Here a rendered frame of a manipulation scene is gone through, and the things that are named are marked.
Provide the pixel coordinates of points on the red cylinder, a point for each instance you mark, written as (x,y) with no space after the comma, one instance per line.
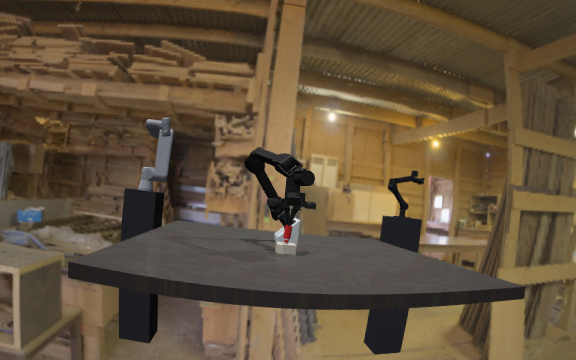
(287,232)

